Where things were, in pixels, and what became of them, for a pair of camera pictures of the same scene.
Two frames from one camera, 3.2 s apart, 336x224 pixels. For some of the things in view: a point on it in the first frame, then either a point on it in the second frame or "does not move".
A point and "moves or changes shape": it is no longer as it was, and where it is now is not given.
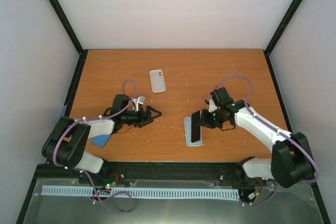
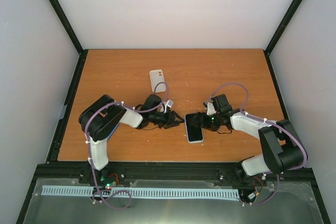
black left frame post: x=66 y=21 does not move
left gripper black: x=148 y=117 -> x=170 y=118
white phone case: x=157 y=81 does not move
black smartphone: x=195 y=127 moves or changes shape
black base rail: x=112 y=173 does not move
